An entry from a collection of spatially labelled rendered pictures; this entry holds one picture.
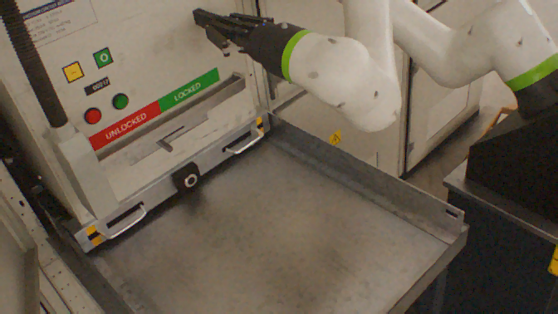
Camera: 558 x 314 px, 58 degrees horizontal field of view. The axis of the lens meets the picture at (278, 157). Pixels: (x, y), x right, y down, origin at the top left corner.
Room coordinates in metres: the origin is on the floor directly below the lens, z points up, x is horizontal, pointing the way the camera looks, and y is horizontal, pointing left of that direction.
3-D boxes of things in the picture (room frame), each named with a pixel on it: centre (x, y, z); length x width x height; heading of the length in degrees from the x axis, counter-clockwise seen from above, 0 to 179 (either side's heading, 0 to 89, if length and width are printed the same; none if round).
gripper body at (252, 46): (0.83, 0.00, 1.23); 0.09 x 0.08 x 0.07; 38
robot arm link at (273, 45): (0.78, -0.05, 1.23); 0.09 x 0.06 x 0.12; 128
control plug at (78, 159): (0.71, 0.35, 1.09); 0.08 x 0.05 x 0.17; 38
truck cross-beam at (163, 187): (0.91, 0.24, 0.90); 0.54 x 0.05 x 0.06; 128
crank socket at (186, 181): (0.88, 0.21, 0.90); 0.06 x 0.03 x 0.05; 128
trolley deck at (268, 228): (0.73, 0.09, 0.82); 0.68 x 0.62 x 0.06; 38
